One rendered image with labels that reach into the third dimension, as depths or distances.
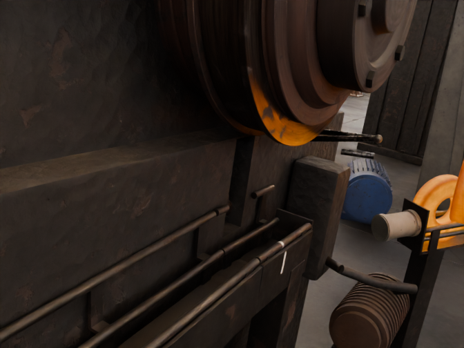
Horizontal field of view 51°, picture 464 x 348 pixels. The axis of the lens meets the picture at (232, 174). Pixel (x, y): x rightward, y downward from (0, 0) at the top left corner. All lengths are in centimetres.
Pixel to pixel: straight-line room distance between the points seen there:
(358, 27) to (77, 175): 35
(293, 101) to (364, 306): 55
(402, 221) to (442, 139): 241
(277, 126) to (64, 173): 28
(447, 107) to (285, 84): 291
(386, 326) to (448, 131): 252
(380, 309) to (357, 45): 63
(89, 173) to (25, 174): 6
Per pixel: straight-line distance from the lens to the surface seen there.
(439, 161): 352
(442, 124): 350
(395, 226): 110
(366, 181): 283
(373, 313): 106
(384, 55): 76
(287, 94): 62
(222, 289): 67
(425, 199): 115
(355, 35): 60
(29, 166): 55
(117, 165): 57
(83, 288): 58
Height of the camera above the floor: 104
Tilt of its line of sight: 17 degrees down
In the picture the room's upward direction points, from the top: 8 degrees clockwise
